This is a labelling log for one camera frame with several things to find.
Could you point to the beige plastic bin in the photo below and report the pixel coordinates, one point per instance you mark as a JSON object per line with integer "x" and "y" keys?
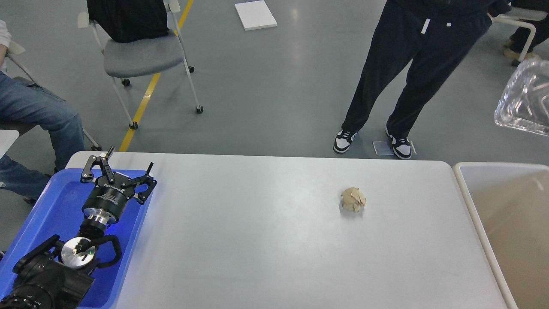
{"x": 509, "y": 207}

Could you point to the person seated far right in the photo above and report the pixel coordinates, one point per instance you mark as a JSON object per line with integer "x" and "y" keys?
{"x": 515, "y": 44}

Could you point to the black jacket on chair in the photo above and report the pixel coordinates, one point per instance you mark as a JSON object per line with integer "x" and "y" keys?
{"x": 127, "y": 21}

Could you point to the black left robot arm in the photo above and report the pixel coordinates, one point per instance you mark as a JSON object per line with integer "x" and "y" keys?
{"x": 74, "y": 249}

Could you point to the crumpled brown paper ball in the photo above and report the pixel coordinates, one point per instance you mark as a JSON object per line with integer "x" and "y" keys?
{"x": 353, "y": 200}

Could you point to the aluminium foil tray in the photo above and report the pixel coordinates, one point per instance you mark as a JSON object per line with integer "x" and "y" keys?
{"x": 524, "y": 104}

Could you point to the grey white wheeled chair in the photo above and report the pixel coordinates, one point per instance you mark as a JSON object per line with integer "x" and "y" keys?
{"x": 143, "y": 57}

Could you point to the white chair at left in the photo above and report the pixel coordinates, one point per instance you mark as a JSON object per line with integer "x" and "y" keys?
{"x": 25, "y": 104}

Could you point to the white chair at right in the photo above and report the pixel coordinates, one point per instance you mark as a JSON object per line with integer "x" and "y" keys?
{"x": 522, "y": 18}

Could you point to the seated person in jeans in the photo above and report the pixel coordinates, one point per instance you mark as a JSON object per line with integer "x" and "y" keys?
{"x": 14, "y": 176}

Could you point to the standing person in black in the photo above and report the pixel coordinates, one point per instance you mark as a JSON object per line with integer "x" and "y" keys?
{"x": 431, "y": 38}

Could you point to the blue plastic tray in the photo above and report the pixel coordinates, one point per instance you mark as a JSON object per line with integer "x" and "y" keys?
{"x": 58, "y": 211}

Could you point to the white board on floor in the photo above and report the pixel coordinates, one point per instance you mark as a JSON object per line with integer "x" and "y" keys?
{"x": 255, "y": 15}

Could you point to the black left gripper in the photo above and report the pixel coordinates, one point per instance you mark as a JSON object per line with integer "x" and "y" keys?
{"x": 108, "y": 199}

